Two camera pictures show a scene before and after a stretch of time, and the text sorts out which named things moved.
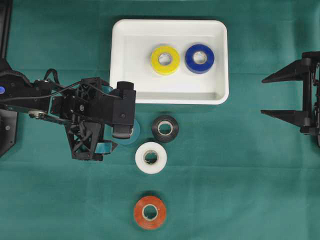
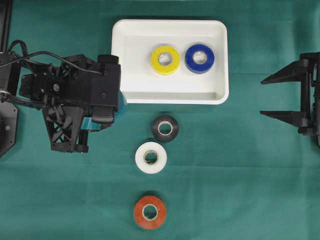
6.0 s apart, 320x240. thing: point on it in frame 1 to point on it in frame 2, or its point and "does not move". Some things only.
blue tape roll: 197,68 does not move
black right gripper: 300,70 does not move
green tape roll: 133,136 to 120,112
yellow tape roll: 170,68 does not move
